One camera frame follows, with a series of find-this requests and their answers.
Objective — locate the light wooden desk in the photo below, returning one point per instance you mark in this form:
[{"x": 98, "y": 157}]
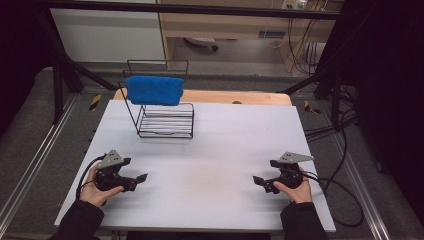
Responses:
[{"x": 233, "y": 26}]

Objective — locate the wooden table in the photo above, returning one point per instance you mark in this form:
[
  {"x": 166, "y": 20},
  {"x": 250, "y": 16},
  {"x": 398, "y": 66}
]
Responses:
[{"x": 233, "y": 97}]

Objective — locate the black metal frame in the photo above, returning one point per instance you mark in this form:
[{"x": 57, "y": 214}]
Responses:
[{"x": 186, "y": 8}]

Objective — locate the black curtain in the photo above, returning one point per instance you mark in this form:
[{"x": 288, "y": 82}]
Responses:
[
  {"x": 393, "y": 83},
  {"x": 16, "y": 50}
]

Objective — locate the yellow black floor tape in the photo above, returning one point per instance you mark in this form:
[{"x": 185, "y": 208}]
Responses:
[
  {"x": 311, "y": 107},
  {"x": 95, "y": 102}
]

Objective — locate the white power strip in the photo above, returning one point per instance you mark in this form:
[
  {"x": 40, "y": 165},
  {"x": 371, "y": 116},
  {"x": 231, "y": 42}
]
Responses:
[{"x": 293, "y": 4}]

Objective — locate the white chair base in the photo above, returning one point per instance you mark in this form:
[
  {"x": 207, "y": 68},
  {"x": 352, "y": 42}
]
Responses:
[{"x": 201, "y": 41}]

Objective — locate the person's right hand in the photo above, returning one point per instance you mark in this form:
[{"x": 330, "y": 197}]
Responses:
[{"x": 298, "y": 193}]

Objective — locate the aluminium floor rail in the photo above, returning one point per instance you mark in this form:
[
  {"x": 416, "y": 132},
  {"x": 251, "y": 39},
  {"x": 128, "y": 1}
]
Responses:
[
  {"x": 36, "y": 153},
  {"x": 363, "y": 186}
]

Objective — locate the white cabinet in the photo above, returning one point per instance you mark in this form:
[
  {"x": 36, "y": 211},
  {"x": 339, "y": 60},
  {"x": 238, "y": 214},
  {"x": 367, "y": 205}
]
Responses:
[{"x": 106, "y": 33}]

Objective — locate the person's left hand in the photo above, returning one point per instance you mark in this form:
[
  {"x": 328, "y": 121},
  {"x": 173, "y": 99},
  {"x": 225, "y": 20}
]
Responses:
[{"x": 95, "y": 195}]

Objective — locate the blue microfibre cloth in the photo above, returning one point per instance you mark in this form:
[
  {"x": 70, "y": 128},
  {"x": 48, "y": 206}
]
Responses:
[{"x": 154, "y": 90}]

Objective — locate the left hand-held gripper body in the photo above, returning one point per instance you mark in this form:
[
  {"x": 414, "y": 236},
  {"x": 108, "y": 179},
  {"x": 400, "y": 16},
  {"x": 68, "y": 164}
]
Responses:
[{"x": 111, "y": 166}]

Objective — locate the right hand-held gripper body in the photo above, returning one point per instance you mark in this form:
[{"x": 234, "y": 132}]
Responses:
[{"x": 289, "y": 168}]

